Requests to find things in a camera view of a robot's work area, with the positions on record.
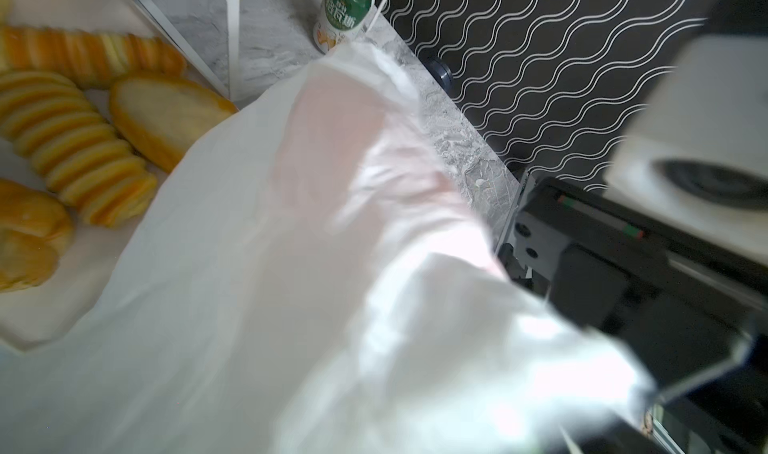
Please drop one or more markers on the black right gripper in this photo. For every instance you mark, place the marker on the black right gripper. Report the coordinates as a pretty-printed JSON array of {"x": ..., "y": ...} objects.
[{"x": 690, "y": 311}]

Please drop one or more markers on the knotted round bun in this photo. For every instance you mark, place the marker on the knotted round bun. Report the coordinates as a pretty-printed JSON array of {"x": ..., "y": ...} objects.
[{"x": 36, "y": 231}]

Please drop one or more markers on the striped bread roll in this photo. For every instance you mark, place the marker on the striped bread roll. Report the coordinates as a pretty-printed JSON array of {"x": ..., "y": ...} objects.
[{"x": 50, "y": 122}]

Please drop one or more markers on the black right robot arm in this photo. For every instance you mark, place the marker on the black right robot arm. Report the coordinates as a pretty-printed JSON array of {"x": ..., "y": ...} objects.
[{"x": 728, "y": 413}]

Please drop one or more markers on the green white can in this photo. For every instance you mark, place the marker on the green white can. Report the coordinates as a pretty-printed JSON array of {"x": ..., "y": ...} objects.
[{"x": 339, "y": 21}]

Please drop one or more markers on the oval golden bread loaf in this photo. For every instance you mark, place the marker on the oval golden bread loaf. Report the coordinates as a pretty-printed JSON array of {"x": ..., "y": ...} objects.
[{"x": 162, "y": 116}]

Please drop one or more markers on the long striped bread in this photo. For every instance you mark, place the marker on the long striped bread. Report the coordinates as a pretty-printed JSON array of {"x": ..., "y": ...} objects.
[{"x": 90, "y": 60}]

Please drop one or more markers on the white plastic bag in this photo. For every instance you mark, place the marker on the white plastic bag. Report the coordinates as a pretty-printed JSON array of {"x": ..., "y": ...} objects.
[{"x": 309, "y": 279}]

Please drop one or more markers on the white wooden two-tier shelf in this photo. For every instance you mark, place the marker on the white wooden two-tier shelf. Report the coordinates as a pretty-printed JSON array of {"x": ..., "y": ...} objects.
[{"x": 241, "y": 47}]

